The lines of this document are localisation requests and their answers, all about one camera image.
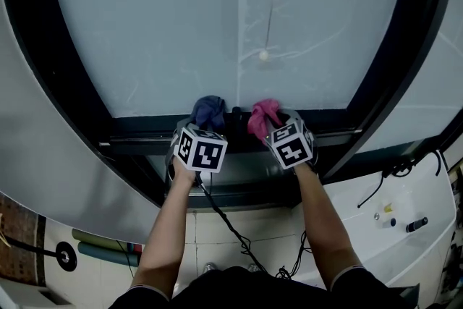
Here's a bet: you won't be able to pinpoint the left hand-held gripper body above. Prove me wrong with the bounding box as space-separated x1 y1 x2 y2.
165 122 229 189

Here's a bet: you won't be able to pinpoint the blue cleaning cloth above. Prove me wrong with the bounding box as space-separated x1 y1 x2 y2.
190 95 227 132

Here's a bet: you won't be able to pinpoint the person's right forearm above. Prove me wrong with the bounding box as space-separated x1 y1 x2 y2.
294 162 367 292

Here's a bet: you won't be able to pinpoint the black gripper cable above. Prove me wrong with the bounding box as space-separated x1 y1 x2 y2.
195 172 269 274
275 230 313 280

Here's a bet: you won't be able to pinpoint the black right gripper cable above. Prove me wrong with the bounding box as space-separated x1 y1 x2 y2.
275 230 313 280

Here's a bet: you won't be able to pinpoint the person's black shirt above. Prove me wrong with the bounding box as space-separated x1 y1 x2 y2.
108 265 421 309

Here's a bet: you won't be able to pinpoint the thin pull cord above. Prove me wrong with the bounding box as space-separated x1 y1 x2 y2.
265 0 279 52

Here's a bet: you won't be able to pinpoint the narrow frosted window pane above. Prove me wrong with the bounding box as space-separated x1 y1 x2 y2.
356 0 463 156

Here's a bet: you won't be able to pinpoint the black cable on tub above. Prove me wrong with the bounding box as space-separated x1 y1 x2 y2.
357 150 445 209

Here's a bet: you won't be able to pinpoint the black cylinder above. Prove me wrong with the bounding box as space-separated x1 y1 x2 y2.
405 216 429 234

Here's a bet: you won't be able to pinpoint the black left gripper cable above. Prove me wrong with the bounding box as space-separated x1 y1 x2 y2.
195 172 269 274

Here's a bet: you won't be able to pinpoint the dry plant stalks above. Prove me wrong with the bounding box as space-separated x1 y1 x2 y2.
0 213 12 248

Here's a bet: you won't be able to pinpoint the person's left forearm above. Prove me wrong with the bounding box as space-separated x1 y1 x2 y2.
129 158 199 301

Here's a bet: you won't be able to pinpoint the black round stand base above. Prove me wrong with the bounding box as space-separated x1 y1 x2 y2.
56 241 78 272

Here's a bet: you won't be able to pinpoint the black window frame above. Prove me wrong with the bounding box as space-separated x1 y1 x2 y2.
0 0 463 200

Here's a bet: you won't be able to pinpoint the dark green rolled mat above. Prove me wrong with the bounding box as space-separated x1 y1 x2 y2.
77 241 141 268

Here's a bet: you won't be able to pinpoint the large frosted window pane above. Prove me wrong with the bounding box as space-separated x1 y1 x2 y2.
48 0 410 119

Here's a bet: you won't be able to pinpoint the pink cleaning cloth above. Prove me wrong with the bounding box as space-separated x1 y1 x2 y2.
247 98 281 148

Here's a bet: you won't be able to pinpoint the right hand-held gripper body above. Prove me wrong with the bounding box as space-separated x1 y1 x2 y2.
266 120 320 174

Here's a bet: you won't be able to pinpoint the light green rolled mat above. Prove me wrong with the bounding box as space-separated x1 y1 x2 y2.
71 229 128 251

